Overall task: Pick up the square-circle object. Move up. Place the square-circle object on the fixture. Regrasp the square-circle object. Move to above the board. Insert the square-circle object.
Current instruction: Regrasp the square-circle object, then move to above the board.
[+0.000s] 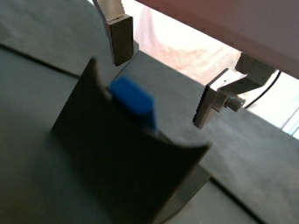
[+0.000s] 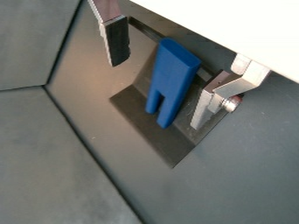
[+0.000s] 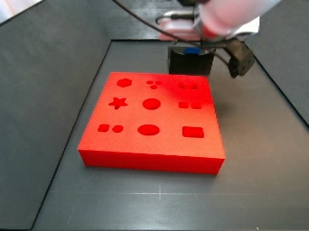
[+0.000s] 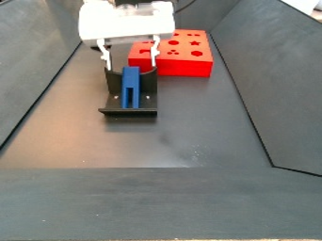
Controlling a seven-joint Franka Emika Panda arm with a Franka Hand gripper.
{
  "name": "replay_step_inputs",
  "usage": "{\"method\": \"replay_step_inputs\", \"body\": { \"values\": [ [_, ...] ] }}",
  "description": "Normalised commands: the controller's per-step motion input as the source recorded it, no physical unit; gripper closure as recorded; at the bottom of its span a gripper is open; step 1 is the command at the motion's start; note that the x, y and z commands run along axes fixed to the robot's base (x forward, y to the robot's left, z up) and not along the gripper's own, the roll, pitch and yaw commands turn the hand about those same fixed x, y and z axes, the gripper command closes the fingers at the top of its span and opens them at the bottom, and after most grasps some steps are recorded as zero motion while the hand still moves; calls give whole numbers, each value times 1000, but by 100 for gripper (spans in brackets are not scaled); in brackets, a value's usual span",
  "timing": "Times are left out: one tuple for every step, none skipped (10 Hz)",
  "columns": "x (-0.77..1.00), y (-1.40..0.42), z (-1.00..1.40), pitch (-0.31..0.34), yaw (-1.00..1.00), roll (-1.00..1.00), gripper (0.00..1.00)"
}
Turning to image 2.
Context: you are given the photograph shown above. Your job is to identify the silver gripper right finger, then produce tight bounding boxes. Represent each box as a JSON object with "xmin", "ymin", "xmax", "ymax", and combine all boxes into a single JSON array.
[{"xmin": 191, "ymin": 54, "xmax": 271, "ymax": 130}]

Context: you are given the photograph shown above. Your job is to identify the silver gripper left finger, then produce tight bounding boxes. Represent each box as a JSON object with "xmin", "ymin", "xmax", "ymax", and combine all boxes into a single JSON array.
[{"xmin": 88, "ymin": 0, "xmax": 131, "ymax": 67}]

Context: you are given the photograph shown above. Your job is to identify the blue two-pronged peg object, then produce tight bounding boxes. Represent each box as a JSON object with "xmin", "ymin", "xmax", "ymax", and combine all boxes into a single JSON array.
[{"xmin": 145, "ymin": 38, "xmax": 201, "ymax": 128}]

